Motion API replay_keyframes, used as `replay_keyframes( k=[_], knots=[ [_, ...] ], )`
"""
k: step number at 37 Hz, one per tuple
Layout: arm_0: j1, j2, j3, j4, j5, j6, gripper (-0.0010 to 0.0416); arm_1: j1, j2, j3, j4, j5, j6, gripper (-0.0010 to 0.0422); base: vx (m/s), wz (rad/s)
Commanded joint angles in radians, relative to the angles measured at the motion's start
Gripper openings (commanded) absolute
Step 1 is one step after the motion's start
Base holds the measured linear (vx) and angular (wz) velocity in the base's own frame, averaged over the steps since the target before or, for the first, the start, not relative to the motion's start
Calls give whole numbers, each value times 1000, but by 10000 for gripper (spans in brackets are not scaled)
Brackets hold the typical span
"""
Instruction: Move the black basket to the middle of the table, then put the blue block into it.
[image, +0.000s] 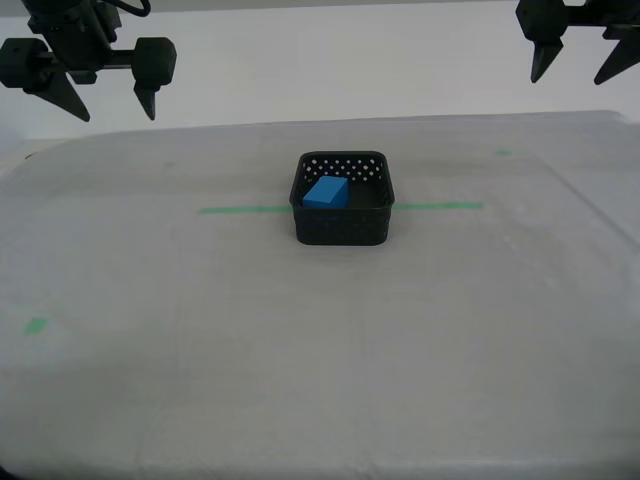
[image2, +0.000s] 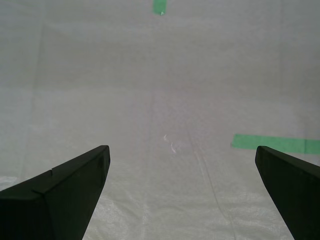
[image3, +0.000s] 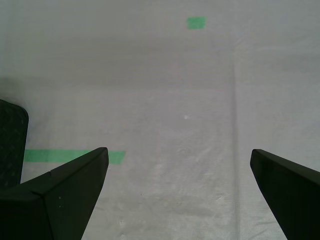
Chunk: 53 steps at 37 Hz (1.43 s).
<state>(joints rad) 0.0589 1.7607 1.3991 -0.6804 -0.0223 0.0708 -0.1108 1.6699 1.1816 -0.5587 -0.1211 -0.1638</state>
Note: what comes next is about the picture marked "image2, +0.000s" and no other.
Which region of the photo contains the long green tape strip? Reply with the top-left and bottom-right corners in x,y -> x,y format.
230,133 -> 320,155

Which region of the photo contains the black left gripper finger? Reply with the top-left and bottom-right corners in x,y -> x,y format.
254,145 -> 320,240
0,144 -> 111,240

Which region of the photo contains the small green tape mark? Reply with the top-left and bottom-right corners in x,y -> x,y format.
152,0 -> 168,16

